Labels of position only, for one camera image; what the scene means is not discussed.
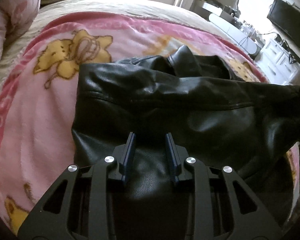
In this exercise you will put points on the beige bed cover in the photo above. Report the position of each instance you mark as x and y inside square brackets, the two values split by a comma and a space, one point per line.
[131, 8]

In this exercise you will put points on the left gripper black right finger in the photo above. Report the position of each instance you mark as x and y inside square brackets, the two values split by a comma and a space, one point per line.
[221, 205]

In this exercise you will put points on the white drawer dresser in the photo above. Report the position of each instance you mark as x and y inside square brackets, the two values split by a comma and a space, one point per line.
[277, 64]

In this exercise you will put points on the pink bear print blanket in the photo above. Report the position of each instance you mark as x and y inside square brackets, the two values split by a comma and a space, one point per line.
[38, 90]

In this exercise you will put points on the pink quilted duvet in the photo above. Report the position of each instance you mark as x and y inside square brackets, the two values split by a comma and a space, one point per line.
[16, 17]

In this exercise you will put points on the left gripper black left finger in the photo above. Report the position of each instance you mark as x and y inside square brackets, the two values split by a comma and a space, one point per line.
[77, 205]

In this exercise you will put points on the black wall television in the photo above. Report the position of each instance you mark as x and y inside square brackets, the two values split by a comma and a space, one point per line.
[286, 18]

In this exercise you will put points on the white rounded side cabinet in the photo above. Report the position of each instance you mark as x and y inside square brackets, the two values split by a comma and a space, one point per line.
[241, 39]

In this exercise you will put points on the black leather jacket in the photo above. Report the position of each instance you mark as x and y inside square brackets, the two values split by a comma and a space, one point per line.
[208, 109]

